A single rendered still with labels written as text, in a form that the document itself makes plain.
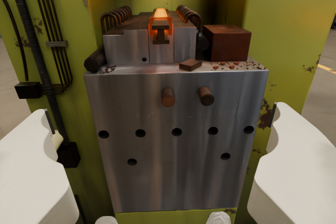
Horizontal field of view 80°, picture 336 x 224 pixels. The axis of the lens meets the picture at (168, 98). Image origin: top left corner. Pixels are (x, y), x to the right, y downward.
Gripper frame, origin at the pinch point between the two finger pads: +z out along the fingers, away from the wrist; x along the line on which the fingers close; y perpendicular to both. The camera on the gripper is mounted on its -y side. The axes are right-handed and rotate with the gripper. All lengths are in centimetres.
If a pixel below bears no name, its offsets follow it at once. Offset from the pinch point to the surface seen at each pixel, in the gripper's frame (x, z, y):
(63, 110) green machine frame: -33, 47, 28
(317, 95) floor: 172, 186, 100
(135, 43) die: -5.8, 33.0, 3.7
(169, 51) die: 1.6, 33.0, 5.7
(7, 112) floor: -159, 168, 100
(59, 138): -35, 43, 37
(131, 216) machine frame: -11, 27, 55
